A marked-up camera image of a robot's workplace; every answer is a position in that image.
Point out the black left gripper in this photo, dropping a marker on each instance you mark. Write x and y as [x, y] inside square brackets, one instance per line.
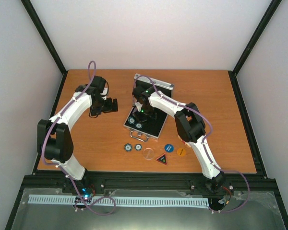
[109, 108]

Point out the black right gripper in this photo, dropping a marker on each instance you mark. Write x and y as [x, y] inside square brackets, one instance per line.
[153, 115]

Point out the aluminium poker case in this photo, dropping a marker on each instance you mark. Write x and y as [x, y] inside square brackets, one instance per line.
[142, 125]

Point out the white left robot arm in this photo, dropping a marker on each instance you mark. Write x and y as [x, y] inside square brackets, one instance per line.
[54, 140]

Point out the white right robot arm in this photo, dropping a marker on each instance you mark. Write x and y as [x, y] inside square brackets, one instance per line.
[190, 127]

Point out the blue white poker chip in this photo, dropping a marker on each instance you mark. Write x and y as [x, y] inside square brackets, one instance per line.
[138, 147]
[128, 147]

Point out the clear round disc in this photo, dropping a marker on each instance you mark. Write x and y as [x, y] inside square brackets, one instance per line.
[148, 153]

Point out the blue round token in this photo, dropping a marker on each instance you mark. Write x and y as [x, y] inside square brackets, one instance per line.
[169, 148]

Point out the black red triangle token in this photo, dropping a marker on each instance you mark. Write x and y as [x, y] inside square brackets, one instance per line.
[162, 159]

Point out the orange round token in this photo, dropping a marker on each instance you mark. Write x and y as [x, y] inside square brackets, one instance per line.
[181, 152]

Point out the white cable duct strip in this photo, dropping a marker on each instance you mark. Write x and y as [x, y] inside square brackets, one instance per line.
[123, 201]

